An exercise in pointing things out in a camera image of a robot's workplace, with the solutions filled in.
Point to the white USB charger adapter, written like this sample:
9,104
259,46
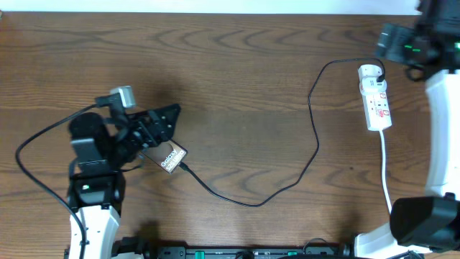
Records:
369,71

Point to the white power strip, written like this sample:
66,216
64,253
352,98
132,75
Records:
375,102

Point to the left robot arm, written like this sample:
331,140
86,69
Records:
103,147

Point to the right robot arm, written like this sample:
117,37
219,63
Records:
429,223

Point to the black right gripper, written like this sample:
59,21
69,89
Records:
397,52

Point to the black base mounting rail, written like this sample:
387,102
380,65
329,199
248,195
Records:
131,247

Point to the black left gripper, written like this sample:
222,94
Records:
152,126

